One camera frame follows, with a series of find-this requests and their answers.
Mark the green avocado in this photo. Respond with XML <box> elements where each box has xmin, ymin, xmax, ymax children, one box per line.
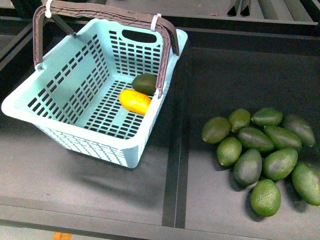
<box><xmin>131</xmin><ymin>73</ymin><xmax>157</xmax><ymax>96</ymax></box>
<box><xmin>251</xmin><ymin>107</ymin><xmax>284</xmax><ymax>127</ymax></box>
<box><xmin>228</xmin><ymin>108</ymin><xmax>251</xmax><ymax>133</ymax></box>
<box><xmin>291</xmin><ymin>163</ymin><xmax>320</xmax><ymax>206</ymax></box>
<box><xmin>262</xmin><ymin>148</ymin><xmax>298</xmax><ymax>181</ymax></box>
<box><xmin>216</xmin><ymin>137</ymin><xmax>242</xmax><ymax>167</ymax></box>
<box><xmin>201</xmin><ymin>116</ymin><xmax>231</xmax><ymax>144</ymax></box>
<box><xmin>233</xmin><ymin>148</ymin><xmax>262</xmax><ymax>187</ymax></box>
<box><xmin>263</xmin><ymin>125</ymin><xmax>302</xmax><ymax>151</ymax></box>
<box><xmin>250</xmin><ymin>179</ymin><xmax>282</xmax><ymax>217</ymax></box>
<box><xmin>282</xmin><ymin>114</ymin><xmax>316</xmax><ymax>147</ymax></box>
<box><xmin>237</xmin><ymin>127</ymin><xmax>275</xmax><ymax>153</ymax></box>

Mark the yellow mango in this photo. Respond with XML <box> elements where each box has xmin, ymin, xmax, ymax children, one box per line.
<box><xmin>119</xmin><ymin>89</ymin><xmax>152</xmax><ymax>116</ymax></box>

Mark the light blue plastic basket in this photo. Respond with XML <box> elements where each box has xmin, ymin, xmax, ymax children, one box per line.
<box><xmin>1</xmin><ymin>0</ymin><xmax>188</xmax><ymax>168</ymax></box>

